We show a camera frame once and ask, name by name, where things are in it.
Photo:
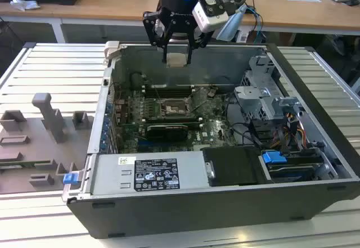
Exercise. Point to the crumpled white paper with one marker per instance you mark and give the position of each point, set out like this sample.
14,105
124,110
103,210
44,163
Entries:
24,2

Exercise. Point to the CPU socket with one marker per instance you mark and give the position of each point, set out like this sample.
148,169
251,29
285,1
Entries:
174,110

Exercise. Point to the blue disk carrier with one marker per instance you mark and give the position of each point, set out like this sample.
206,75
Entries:
273,157

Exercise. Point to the silver square CPU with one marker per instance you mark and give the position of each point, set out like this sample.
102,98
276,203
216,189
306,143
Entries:
176,59

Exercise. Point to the black plastic shroud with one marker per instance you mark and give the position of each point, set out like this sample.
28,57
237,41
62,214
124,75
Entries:
233,166

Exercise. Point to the black PC case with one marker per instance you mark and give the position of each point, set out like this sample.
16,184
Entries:
197,217

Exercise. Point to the wooden desk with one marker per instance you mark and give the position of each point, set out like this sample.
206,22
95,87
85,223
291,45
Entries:
98,9

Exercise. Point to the green motherboard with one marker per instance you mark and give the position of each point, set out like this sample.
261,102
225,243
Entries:
213,130

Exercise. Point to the silver power supply with label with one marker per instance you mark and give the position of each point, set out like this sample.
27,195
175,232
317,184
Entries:
112,175

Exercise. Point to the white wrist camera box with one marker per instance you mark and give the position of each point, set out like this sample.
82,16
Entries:
209,17

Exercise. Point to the black graphics card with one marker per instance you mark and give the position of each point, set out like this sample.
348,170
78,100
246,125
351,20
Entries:
167,132

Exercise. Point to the blue case latch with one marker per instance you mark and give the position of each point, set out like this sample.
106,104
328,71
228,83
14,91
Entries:
70,178

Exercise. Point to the silver metal drive cage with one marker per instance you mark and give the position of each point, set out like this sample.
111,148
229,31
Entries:
258,96

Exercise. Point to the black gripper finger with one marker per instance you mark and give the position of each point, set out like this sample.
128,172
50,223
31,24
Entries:
199,40
154,28

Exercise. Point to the grey parts rack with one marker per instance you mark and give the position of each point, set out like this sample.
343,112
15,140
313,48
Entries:
33,146

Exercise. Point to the black RAM slot white clips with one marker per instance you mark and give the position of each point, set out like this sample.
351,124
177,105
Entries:
168,87
168,93
174,118

